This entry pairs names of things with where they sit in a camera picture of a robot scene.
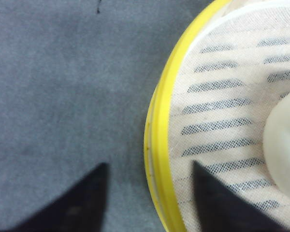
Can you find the white steamed bun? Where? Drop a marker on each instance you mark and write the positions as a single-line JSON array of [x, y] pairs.
[[276, 144]]

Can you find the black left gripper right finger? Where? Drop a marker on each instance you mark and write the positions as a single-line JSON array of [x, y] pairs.
[[220, 210]]

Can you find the white mesh steamer liner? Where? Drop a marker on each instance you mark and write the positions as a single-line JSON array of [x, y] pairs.
[[234, 72]]

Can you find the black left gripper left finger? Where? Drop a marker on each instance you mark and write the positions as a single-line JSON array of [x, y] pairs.
[[80, 209]]

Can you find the bamboo steamer basket yellow rims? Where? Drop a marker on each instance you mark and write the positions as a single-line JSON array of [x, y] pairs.
[[156, 154]]

